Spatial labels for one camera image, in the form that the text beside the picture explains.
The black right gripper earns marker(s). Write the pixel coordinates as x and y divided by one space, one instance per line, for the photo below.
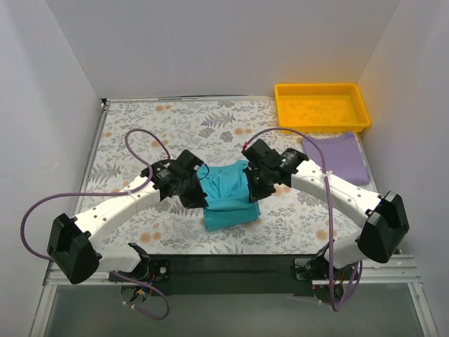
257 186

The yellow plastic tray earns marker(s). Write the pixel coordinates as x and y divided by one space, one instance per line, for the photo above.
321 108

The folded purple t shirt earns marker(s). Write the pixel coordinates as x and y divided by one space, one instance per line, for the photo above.
344 158

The teal t shirt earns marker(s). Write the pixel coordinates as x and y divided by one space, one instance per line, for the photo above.
227 196

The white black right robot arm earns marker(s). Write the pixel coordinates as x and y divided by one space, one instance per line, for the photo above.
382 219

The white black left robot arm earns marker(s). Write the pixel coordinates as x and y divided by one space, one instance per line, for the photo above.
76 243

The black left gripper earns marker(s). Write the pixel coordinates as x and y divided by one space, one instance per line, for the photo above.
191 192

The aluminium table frame rail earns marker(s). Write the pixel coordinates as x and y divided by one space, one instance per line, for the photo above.
390 301

